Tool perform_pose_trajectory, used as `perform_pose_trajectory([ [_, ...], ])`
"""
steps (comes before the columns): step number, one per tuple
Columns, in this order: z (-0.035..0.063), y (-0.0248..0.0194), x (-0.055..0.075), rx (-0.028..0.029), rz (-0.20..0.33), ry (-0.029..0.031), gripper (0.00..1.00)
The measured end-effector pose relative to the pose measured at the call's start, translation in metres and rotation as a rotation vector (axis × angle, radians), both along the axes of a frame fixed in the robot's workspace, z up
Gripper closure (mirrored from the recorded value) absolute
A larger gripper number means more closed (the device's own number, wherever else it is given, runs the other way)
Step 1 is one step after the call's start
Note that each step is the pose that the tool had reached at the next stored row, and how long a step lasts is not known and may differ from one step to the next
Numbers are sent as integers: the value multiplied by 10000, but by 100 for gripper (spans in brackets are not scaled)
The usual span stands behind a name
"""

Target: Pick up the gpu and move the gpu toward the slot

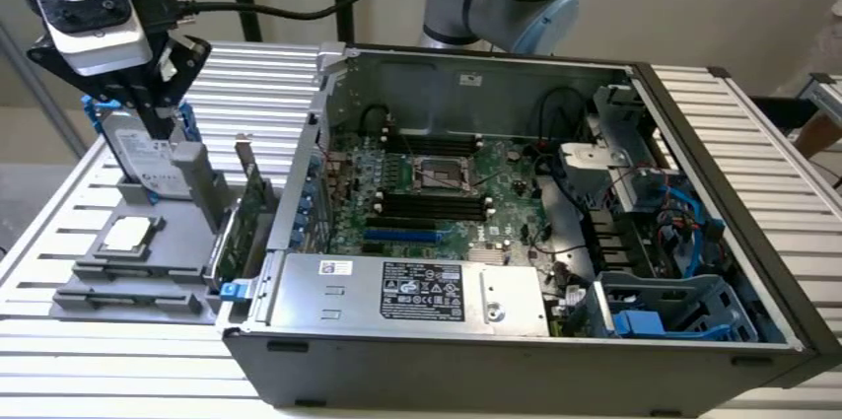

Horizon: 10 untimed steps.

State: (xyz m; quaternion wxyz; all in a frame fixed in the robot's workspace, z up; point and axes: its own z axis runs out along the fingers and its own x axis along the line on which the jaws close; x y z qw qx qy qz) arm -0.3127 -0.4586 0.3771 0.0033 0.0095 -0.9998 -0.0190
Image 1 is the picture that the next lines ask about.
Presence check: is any long black expansion slot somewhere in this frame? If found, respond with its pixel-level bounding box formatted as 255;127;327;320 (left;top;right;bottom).
363;216;440;233

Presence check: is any red wire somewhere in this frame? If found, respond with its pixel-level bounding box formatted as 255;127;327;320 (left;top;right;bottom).
603;170;663;216

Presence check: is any long looped black wire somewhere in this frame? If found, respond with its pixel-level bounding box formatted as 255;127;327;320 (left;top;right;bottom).
534;86;589;145

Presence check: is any silver chipset heatsink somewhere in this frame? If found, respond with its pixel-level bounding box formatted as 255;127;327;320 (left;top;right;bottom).
469;247;514;266

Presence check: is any grey parts rack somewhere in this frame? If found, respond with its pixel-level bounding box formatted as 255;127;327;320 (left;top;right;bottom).
48;141;234;326

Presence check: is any grey-blue plastic disk bay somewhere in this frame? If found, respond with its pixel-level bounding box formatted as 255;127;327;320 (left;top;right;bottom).
587;269;749;342

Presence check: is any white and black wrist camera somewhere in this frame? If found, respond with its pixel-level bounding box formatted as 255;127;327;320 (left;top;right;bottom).
16;0;154;78

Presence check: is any black RAM slot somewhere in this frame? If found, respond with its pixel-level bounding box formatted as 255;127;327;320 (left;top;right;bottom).
384;136;479;145
384;142;479;151
378;205;493;215
378;211;493;222
378;198;493;208
384;130;479;139
378;192;493;202

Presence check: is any black open PC case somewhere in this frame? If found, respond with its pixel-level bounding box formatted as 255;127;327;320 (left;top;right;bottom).
220;41;842;410

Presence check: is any silver CPU chip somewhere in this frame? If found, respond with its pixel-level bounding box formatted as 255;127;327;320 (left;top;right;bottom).
104;216;167;250

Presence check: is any metal drive cage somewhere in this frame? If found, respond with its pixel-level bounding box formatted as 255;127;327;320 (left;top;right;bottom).
557;84;686;216

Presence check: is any hard disk with blue carrier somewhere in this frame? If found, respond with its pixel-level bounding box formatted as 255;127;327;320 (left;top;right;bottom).
79;95;200;204

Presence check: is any silver power supply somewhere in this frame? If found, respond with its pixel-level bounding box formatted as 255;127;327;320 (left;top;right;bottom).
264;252;553;341

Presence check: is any blue SATA wire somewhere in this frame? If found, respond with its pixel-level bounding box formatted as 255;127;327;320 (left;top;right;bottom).
654;175;726;265

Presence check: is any green graphics card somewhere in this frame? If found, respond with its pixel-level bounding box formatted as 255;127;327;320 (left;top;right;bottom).
208;131;279;288

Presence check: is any blue case latch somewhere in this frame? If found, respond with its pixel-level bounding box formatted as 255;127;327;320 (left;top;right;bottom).
222;279;255;303

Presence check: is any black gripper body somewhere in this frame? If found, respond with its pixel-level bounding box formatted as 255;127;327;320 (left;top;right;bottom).
25;0;212;109

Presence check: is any CPU socket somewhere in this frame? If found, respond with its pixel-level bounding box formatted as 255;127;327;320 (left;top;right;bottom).
407;154;483;194

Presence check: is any blue expansion slot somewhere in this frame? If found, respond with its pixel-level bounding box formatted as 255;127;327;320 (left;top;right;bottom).
363;229;440;244

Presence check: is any RAM stick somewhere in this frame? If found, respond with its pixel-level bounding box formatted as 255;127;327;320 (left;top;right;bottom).
83;267;178;276
82;295;180;305

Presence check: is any green motherboard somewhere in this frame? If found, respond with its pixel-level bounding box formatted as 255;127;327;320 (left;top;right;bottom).
322;131;594;273

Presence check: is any short looped black wire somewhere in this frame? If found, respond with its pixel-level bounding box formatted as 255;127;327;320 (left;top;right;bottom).
356;103;391;135

